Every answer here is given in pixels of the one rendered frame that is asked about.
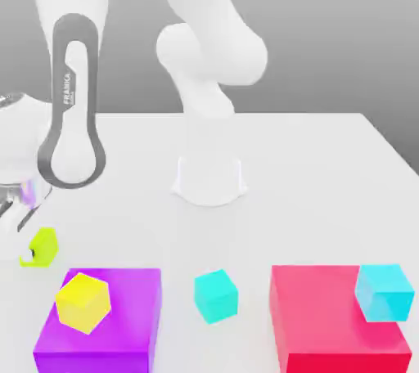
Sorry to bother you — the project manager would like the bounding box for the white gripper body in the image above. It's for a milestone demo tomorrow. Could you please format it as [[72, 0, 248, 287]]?
[[0, 201, 44, 263]]

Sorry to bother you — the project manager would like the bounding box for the small lime green cube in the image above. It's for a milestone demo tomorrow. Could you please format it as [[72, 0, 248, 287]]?
[[18, 227, 60, 268]]

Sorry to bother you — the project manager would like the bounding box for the small yellow cube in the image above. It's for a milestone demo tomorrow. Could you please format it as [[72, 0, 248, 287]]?
[[54, 272, 113, 335]]

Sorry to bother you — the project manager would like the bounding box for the small turquoise cube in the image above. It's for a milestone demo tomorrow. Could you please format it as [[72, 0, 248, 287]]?
[[193, 268, 240, 326]]

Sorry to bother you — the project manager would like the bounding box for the small light blue cube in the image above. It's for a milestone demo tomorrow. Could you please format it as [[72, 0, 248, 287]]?
[[354, 263, 417, 324]]

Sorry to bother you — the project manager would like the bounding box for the large purple box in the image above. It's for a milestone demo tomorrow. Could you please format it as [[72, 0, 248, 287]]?
[[32, 267, 164, 373]]

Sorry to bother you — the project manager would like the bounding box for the large red box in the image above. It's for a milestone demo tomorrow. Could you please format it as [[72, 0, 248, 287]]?
[[269, 263, 414, 373]]

